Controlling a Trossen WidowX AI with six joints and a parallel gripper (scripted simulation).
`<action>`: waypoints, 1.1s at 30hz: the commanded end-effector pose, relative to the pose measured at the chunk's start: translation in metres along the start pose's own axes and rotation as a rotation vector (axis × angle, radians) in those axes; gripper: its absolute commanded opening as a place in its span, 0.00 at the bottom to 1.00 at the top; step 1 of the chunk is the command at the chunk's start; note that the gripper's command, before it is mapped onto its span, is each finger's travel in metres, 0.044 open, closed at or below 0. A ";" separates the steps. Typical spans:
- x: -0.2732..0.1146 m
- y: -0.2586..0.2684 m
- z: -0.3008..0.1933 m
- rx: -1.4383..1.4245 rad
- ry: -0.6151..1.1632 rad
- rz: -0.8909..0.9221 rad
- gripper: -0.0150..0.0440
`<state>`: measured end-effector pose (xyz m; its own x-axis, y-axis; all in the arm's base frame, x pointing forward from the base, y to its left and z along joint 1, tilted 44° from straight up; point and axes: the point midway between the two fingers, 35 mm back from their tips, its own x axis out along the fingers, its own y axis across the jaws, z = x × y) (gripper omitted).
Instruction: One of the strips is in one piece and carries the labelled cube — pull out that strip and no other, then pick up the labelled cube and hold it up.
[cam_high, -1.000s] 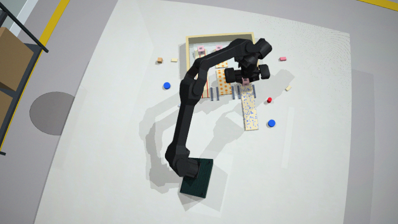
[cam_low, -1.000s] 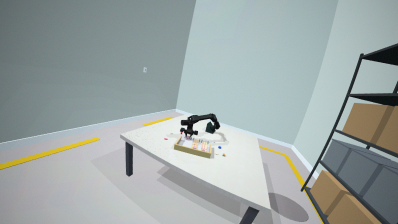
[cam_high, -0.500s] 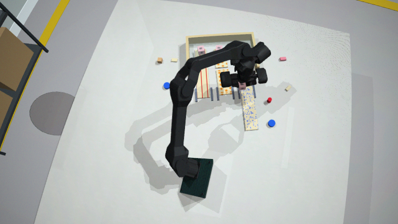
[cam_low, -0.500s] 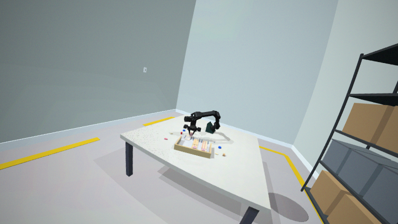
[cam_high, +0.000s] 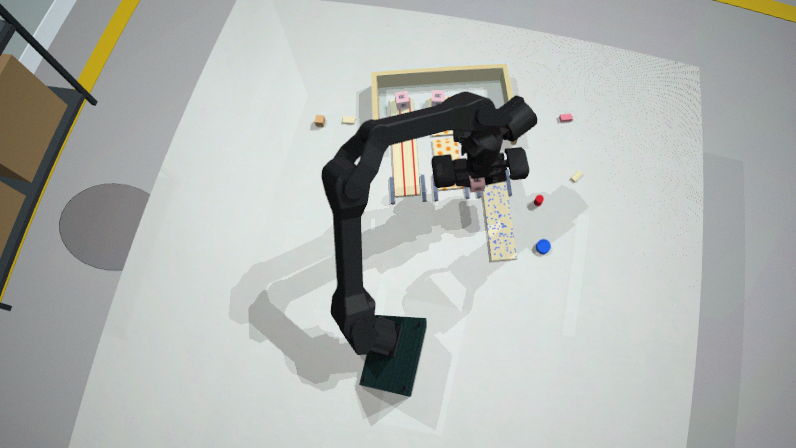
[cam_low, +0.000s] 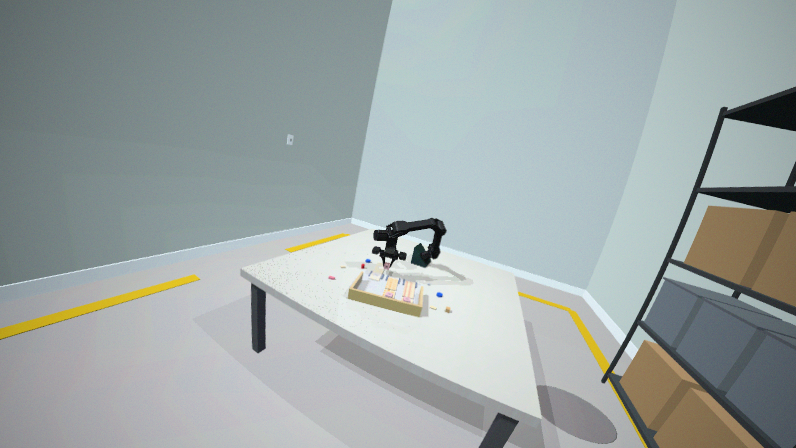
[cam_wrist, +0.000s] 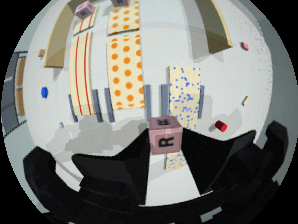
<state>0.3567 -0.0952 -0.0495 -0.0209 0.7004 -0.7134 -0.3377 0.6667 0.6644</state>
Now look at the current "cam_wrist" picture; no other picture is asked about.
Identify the tan u-shaped wooden frame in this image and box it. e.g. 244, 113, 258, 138
39, 0, 238, 68

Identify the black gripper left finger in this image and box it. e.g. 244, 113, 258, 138
71, 128, 150, 205

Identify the red cylinder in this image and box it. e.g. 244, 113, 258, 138
214, 120, 227, 132

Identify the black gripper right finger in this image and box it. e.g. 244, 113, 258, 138
181, 127, 257, 196

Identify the pink labelled cube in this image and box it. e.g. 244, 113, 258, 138
149, 115, 182, 156

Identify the small pink block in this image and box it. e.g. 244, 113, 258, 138
241, 41, 249, 51

